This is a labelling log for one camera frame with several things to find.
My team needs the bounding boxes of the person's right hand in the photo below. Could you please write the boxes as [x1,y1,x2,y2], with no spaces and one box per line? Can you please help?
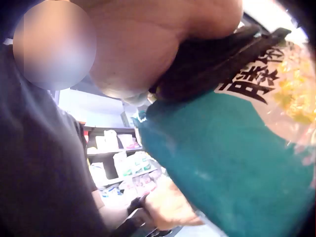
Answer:
[79,0,244,107]

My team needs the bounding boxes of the full shop shelf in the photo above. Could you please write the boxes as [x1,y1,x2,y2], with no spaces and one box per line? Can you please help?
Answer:
[83,109,174,206]

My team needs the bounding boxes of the person's right fingers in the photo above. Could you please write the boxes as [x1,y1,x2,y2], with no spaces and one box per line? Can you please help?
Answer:
[122,91,150,107]

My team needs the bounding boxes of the person's body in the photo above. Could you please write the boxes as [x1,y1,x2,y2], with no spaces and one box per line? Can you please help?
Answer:
[0,37,107,237]

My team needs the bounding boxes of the person's left hand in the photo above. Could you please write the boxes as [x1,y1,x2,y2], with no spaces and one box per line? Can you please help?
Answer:
[144,178,206,232]

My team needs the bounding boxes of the green snack packet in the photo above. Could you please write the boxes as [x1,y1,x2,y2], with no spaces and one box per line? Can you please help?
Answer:
[135,23,316,237]

